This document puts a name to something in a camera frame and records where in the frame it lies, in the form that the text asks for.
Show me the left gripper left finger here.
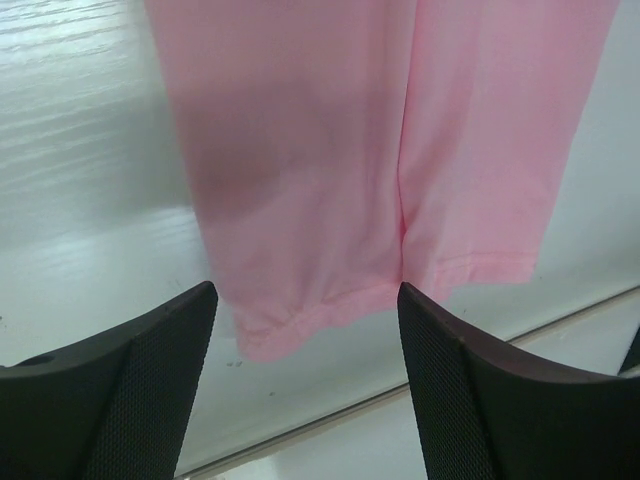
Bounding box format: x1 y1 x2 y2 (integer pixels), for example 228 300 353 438
1 281 218 479

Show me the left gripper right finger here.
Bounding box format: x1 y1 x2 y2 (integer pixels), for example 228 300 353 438
397 283 639 479

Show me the pink t shirt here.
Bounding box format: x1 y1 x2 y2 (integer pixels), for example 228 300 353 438
146 1 618 362

